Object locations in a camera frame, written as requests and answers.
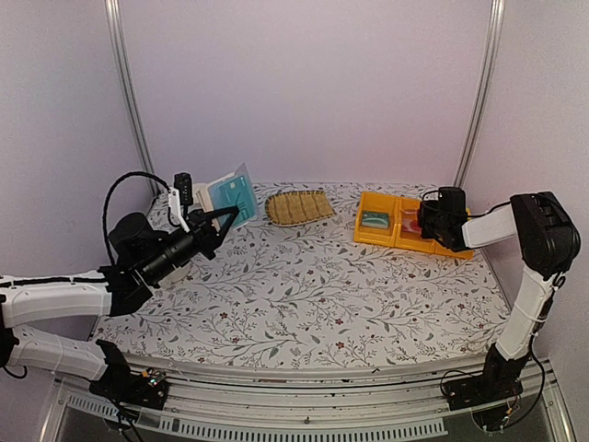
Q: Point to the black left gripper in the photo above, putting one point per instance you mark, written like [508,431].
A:
[205,230]

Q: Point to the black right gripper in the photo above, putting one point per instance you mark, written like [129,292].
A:
[433,226]

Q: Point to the teal green credit card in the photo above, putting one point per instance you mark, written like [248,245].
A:
[237,191]

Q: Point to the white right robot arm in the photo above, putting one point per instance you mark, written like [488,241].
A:
[548,239]

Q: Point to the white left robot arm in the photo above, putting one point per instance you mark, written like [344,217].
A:
[145,257]

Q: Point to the yellow bin right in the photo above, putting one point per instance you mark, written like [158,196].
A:
[455,252]

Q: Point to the yellow bin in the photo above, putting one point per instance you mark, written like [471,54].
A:
[377,202]
[455,252]
[409,235]

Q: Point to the pink red item in bin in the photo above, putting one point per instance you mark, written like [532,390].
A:
[410,222]

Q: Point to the yellow bin middle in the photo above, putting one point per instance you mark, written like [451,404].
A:
[409,235]

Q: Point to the cream ceramic mug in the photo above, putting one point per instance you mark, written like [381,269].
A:
[177,275]

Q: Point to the yellow bin left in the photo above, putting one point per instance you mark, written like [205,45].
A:
[377,202]

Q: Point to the green item in bin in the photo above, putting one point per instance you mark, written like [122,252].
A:
[372,219]

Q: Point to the woven bamboo tray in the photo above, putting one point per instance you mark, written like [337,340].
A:
[297,208]

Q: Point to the floral patterned table mat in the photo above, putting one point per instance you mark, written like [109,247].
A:
[311,297]

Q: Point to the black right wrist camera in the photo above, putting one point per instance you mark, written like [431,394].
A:
[451,200]

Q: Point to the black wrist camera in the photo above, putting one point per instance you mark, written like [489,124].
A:
[451,200]
[179,200]

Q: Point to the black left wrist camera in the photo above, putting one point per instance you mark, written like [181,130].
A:
[179,200]

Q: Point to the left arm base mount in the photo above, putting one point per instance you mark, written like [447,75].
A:
[148,389]

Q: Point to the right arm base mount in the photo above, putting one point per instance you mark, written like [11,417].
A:
[498,381]

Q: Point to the aluminium frame post left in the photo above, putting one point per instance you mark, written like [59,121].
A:
[114,22]

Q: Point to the aluminium frame post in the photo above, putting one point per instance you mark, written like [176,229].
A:
[489,59]
[114,22]

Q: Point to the aluminium front rail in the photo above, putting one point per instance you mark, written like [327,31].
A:
[387,403]

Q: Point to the aluminium frame post right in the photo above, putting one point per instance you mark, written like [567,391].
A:
[489,59]

